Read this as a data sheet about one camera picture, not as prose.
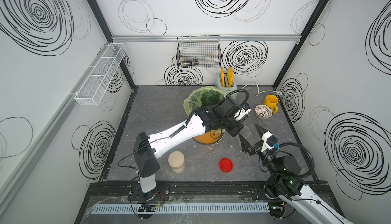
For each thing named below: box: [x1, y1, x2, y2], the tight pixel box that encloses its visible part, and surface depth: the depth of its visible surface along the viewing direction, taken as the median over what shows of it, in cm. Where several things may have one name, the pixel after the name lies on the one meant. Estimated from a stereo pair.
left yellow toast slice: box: [220, 67, 226, 88], surface depth 101 cm
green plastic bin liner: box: [182, 85, 226, 117], surface depth 84 cm
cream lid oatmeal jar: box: [168, 150, 186, 175], surface depth 74 cm
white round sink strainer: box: [254, 103, 273, 120], surface depth 104 cm
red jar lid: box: [218, 157, 234, 173], surface depth 84 cm
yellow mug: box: [263, 94, 279, 114], surface depth 102 cm
